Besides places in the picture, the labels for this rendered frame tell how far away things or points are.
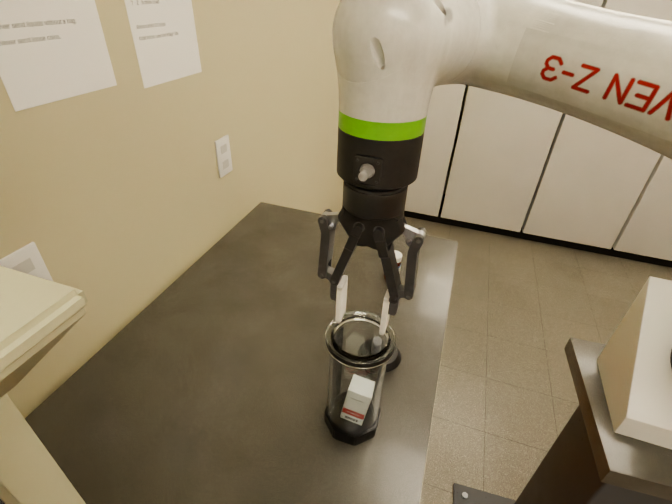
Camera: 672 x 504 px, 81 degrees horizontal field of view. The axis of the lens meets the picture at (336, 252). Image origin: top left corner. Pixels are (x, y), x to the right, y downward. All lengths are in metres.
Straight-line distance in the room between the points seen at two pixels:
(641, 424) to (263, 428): 0.67
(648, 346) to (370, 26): 0.75
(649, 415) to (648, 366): 0.08
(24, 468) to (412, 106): 0.42
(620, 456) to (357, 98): 0.77
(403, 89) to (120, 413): 0.74
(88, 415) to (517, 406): 1.77
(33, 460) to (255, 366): 0.55
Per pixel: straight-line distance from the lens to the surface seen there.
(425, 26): 0.38
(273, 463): 0.76
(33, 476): 0.39
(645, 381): 0.93
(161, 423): 0.84
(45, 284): 0.19
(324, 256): 0.53
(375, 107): 0.39
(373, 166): 0.41
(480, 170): 3.08
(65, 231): 0.90
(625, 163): 3.18
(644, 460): 0.95
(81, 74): 0.90
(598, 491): 1.08
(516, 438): 2.05
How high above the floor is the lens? 1.61
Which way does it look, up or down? 35 degrees down
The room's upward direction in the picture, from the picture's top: 3 degrees clockwise
